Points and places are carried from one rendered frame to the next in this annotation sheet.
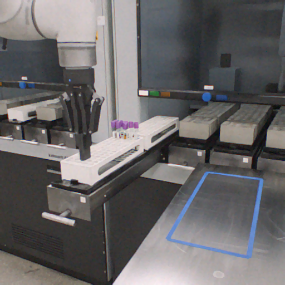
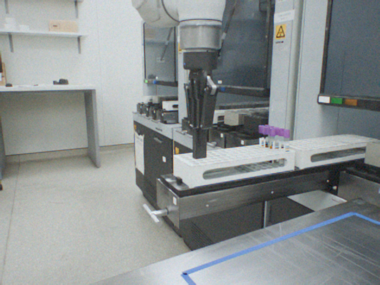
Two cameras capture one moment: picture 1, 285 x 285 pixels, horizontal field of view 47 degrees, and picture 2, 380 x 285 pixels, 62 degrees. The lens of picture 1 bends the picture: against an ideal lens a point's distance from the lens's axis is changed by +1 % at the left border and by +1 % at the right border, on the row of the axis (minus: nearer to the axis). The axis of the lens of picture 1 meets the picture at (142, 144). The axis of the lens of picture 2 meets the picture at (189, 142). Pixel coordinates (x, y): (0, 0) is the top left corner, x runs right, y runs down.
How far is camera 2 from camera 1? 0.36 m
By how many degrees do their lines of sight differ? 36
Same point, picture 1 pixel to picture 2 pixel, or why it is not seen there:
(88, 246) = not seen: hidden behind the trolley
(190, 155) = (367, 190)
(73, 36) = (188, 12)
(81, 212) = (173, 215)
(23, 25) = (155, 8)
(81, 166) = (184, 163)
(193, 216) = (256, 260)
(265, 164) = not seen: outside the picture
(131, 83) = (313, 87)
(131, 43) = (319, 38)
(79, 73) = (193, 55)
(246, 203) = (368, 276)
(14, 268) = not seen: hidden behind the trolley
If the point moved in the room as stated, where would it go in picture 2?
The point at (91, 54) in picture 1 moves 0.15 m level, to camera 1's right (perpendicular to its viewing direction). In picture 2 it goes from (207, 33) to (279, 27)
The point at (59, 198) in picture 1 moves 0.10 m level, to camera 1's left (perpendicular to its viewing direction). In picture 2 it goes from (162, 194) to (132, 185)
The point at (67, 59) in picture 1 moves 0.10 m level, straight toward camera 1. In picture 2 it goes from (182, 39) to (158, 34)
